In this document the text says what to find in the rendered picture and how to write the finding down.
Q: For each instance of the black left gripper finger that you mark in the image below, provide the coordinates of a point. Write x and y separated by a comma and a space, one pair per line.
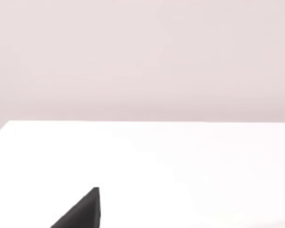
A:
84, 213

